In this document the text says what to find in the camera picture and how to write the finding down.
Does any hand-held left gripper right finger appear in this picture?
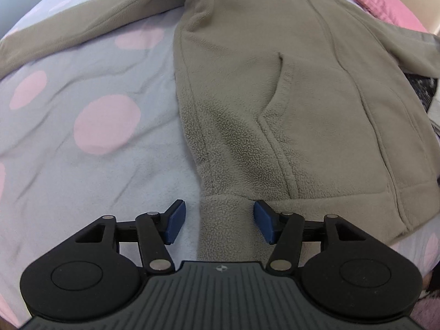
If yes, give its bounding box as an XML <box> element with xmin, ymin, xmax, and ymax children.
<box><xmin>253</xmin><ymin>199</ymin><xmax>367</xmax><ymax>276</ymax></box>

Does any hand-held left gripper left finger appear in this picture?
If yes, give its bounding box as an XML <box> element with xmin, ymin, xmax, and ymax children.
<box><xmin>74</xmin><ymin>199</ymin><xmax>187</xmax><ymax>276</ymax></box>

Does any beige fleece jacket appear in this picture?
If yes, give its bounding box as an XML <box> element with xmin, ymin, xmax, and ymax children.
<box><xmin>0</xmin><ymin>0</ymin><xmax>440</xmax><ymax>265</ymax></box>

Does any grey pink-dotted bedspread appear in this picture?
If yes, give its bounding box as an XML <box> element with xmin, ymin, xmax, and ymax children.
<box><xmin>0</xmin><ymin>0</ymin><xmax>440</xmax><ymax>330</ymax></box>

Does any white garment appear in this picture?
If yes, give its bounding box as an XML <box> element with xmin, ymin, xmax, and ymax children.
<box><xmin>428</xmin><ymin>101</ymin><xmax>440</xmax><ymax>138</ymax></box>

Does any pink pillow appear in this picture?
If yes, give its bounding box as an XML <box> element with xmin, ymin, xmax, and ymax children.
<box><xmin>335</xmin><ymin>0</ymin><xmax>428</xmax><ymax>35</ymax></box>

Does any beige padded headboard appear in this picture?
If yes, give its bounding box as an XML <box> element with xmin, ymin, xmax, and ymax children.
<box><xmin>357</xmin><ymin>0</ymin><xmax>440</xmax><ymax>37</ymax></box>

